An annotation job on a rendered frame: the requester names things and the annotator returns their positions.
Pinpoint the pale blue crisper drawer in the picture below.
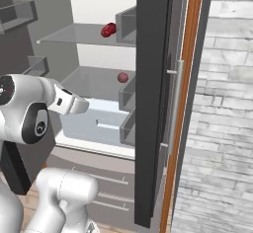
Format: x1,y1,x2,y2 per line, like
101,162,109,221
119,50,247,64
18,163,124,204
58,97,131,148

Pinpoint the grey fridge door with bins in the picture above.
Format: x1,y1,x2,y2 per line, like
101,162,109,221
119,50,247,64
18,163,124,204
0,0,81,195

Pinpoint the dark grey fridge door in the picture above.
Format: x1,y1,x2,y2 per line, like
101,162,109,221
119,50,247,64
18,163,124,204
133,0,176,229

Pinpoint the grey door bin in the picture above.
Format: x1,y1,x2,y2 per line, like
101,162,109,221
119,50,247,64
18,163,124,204
0,0,40,36
115,6,137,45
120,110,136,148
22,55,50,78
118,74,136,114

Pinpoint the silver freezer drawer handle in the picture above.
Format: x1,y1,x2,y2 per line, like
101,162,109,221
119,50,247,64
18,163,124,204
91,192,135,212
70,166,130,187

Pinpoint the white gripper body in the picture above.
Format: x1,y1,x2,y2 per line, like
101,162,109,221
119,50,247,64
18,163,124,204
67,95,91,117

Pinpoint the small red round fruit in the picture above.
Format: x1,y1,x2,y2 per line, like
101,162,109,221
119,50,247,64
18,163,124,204
117,71,129,84

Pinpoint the dark red lumpy food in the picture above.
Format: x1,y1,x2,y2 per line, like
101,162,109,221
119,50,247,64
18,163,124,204
100,22,118,39

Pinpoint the grey freezer drawer front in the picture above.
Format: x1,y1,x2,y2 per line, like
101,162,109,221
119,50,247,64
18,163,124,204
44,145,136,233

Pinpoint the grey fridge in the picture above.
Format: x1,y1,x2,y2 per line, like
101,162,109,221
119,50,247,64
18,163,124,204
16,0,215,233

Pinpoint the glass fridge shelf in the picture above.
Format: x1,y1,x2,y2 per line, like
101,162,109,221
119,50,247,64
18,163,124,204
60,65,136,102
36,23,137,48

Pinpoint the silver fridge door handle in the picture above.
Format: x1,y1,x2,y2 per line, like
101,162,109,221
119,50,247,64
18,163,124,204
160,59,186,156

